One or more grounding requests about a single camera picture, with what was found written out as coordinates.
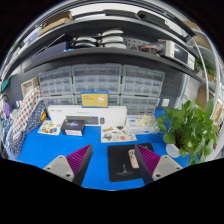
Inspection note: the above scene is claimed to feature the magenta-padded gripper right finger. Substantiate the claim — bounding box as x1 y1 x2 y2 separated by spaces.
134 143 184 186

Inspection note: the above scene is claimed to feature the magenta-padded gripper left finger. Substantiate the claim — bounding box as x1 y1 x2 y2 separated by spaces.
42 143 94 187

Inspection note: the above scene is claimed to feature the black mouse pad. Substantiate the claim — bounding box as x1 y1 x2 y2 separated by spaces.
107 142 156 183

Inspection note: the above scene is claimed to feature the colourful sticker sheet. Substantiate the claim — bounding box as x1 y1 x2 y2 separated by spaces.
37 119 63 136
100 124 138 144

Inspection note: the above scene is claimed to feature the small black box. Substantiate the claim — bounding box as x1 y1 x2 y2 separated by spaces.
60 118 86 137

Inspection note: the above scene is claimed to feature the green plant in white pot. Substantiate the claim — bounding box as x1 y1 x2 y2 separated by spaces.
155 98 219 166

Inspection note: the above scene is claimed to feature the white crumpled plastic bag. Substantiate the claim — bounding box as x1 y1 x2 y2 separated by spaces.
135 116 151 128

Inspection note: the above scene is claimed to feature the white keyboard box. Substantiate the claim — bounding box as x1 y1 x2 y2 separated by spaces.
47 105 128 127

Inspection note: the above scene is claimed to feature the red blue checked cloth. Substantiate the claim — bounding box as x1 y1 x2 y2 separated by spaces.
6 85 47 158

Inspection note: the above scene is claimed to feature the yellow flat box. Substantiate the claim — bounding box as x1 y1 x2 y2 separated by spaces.
80 89 109 109

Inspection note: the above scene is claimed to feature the purple object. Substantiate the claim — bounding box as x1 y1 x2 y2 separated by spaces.
2 101 12 119

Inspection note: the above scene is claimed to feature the teal object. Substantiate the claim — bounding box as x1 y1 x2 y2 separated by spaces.
0 78 10 93

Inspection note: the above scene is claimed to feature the white metal shelf rack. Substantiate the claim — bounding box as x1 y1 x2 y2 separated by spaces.
181 19 224 111

